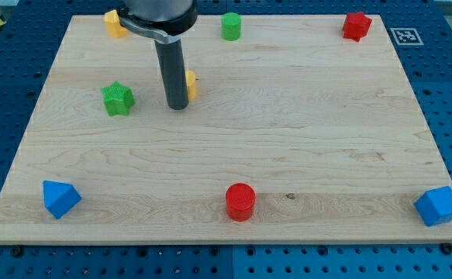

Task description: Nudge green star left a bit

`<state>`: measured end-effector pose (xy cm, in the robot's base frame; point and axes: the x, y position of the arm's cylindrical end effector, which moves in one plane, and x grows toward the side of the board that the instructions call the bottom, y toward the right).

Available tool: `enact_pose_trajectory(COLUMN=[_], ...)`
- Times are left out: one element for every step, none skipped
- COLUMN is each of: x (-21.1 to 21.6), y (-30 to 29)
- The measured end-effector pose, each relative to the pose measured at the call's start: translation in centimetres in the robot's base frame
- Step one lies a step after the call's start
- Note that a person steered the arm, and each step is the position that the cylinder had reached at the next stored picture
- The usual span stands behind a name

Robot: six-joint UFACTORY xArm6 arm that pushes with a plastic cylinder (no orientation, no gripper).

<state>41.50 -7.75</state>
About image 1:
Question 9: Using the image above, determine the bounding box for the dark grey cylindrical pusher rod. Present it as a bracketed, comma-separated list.
[155, 40, 189, 110]

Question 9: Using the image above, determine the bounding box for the green star block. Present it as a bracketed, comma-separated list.
[100, 81, 135, 116]

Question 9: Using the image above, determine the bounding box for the red star block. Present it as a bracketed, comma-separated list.
[342, 12, 372, 42]

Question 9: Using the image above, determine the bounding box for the yellow block behind rod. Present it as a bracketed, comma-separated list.
[185, 71, 197, 102]

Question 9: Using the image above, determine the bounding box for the yellow block top left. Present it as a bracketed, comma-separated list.
[103, 9, 128, 38]

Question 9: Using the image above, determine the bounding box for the green cylinder block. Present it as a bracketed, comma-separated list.
[221, 12, 242, 41]

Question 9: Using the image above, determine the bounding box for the light wooden board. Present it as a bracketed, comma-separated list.
[0, 15, 452, 246]

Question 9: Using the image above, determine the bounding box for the red cylinder block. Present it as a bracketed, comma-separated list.
[225, 183, 256, 222]

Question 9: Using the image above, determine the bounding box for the blue triangular prism block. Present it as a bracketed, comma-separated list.
[43, 181, 82, 219]

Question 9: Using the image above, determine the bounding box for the black white fiducial marker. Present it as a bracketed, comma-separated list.
[390, 27, 423, 46]

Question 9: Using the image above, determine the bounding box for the blue cube block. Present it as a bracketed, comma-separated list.
[414, 186, 452, 226]

